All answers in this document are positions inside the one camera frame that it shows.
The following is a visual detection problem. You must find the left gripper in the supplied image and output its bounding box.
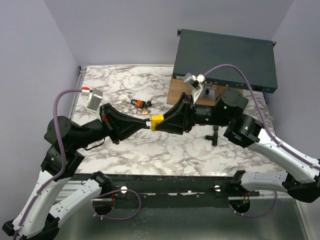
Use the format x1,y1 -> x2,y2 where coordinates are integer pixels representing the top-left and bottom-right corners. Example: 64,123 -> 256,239
74,103 -> 150,150

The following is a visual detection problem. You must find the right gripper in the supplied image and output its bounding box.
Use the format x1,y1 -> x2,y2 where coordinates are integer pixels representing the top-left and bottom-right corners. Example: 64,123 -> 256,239
154,93 -> 230,135

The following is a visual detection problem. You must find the yellow padlock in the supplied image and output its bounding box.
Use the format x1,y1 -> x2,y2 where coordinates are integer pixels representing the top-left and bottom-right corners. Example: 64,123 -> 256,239
150,114 -> 164,132

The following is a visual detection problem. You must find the brass padlock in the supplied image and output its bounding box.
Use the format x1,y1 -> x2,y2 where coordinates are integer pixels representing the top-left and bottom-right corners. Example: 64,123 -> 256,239
136,108 -> 151,116

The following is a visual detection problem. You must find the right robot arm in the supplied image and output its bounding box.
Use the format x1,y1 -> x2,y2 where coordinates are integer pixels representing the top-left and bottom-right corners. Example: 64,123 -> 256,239
151,88 -> 320,203

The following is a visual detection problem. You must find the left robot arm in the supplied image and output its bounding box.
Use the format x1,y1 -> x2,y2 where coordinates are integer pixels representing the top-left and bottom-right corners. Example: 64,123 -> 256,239
2,103 -> 148,240

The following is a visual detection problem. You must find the orange padlock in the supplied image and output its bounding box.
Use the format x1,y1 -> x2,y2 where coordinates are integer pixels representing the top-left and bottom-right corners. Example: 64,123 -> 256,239
130,99 -> 146,109

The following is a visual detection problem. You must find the black T-shaped tool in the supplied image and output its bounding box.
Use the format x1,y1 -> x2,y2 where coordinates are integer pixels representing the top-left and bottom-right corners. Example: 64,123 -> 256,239
205,125 -> 219,147

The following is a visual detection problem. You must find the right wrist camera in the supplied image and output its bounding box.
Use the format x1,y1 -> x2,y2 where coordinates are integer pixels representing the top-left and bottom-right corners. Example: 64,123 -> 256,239
183,73 -> 206,105

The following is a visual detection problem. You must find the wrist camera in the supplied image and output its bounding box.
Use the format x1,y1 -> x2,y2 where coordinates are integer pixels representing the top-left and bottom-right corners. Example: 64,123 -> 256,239
183,73 -> 206,105
81,87 -> 103,117

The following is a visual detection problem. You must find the grey lock mount bracket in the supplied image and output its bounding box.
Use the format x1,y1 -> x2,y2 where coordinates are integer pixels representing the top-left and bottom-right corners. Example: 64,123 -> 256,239
199,83 -> 217,100

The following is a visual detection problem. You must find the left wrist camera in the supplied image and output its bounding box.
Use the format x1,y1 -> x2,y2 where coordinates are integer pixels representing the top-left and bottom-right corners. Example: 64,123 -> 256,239
81,87 -> 103,117

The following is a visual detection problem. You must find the aluminium side rail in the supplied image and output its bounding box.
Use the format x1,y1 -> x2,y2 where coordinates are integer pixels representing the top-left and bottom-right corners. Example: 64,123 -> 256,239
68,65 -> 88,119

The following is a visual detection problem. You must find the dark green network switch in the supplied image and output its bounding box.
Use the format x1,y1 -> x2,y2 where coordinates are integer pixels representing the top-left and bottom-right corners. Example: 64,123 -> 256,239
172,29 -> 278,94

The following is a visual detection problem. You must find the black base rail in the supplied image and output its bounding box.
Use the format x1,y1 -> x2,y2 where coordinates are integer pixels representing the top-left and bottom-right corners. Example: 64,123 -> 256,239
94,174 -> 259,209

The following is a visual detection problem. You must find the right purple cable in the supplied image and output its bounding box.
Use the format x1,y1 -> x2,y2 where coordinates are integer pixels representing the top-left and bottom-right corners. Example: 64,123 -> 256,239
203,63 -> 320,218

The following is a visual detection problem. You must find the purple cable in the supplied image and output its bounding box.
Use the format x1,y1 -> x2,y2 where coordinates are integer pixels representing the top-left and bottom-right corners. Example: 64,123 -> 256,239
12,88 -> 142,240
203,63 -> 320,218

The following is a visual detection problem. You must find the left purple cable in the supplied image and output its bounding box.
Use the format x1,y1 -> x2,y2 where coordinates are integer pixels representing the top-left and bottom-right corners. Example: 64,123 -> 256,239
12,88 -> 142,240

